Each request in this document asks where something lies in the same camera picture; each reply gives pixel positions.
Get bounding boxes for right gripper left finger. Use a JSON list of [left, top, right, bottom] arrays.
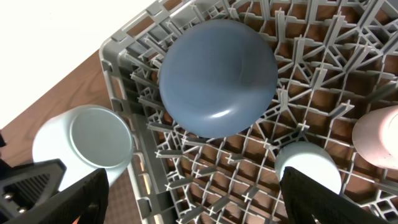
[[5, 168, 109, 224]]

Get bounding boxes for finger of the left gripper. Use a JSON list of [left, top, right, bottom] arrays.
[[1, 159, 67, 220]]

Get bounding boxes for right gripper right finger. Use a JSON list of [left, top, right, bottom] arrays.
[[280, 167, 387, 224]]

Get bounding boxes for light blue cup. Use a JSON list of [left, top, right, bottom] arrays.
[[274, 141, 342, 194]]

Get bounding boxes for light blue rice bowl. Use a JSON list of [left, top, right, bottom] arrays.
[[32, 105, 134, 192]]

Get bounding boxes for pink cup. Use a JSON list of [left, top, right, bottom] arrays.
[[352, 106, 397, 170]]

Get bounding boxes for dark blue plate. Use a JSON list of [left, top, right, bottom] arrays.
[[159, 19, 278, 138]]

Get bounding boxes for grey dishwasher rack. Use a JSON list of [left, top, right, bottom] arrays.
[[99, 0, 397, 223]]

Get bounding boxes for brown serving tray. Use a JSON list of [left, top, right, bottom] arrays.
[[104, 169, 142, 224]]

